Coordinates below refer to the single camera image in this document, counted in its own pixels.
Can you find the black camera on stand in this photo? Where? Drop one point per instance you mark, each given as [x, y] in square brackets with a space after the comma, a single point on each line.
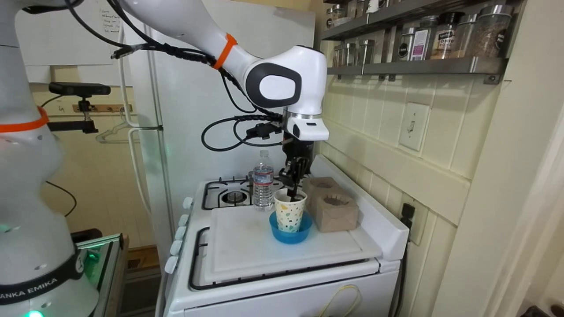
[79, 90]

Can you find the white labelled spice jar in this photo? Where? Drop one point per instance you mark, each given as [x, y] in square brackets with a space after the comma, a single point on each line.
[421, 44]

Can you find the wall outlet with black plug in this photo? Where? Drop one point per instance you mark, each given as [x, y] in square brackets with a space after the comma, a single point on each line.
[409, 215]

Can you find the blue plastic bowl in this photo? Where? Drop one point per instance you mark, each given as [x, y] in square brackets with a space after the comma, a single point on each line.
[289, 236]

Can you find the white cutting board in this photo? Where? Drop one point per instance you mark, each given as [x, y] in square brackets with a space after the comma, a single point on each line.
[252, 247]

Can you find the cream light switch plate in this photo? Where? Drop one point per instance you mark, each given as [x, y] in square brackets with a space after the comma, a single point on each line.
[412, 125]

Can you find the robot stand cart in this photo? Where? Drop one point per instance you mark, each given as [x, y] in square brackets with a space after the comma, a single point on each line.
[106, 264]

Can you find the white refrigerator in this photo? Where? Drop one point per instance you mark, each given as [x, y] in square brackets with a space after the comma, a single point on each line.
[176, 106]

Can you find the clear plastic water bottle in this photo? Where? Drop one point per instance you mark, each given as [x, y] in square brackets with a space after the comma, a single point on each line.
[263, 185]

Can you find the dotted paper cup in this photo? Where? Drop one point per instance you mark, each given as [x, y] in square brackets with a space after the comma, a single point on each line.
[289, 215]

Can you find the white stove knob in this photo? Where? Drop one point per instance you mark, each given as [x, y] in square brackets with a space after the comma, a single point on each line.
[183, 220]
[171, 264]
[174, 247]
[187, 202]
[180, 232]

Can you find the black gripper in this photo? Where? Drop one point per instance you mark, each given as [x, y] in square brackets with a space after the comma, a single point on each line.
[298, 153]

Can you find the metal spice rack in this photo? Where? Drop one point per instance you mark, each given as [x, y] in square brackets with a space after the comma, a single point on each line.
[411, 67]

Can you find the white gas stove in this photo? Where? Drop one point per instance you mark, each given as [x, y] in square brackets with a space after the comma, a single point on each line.
[275, 292]

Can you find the glass spice jar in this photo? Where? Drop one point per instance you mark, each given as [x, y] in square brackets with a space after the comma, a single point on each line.
[492, 32]
[404, 44]
[448, 37]

